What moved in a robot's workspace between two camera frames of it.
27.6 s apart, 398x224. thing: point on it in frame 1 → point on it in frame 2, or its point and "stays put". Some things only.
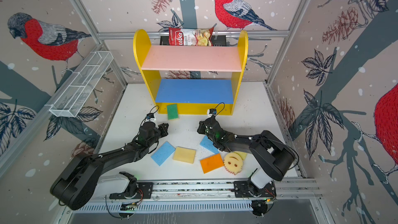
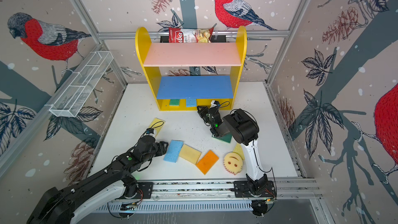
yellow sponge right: x=243 y=155 stays put
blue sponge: x=207 y=143 → x=191 y=102
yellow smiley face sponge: x=233 y=162 stays put
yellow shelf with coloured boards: x=201 y=80 stays put
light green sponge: x=172 y=111 → x=174 y=102
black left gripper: x=165 y=130 → x=161 y=148
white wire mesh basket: x=71 y=99 stays put
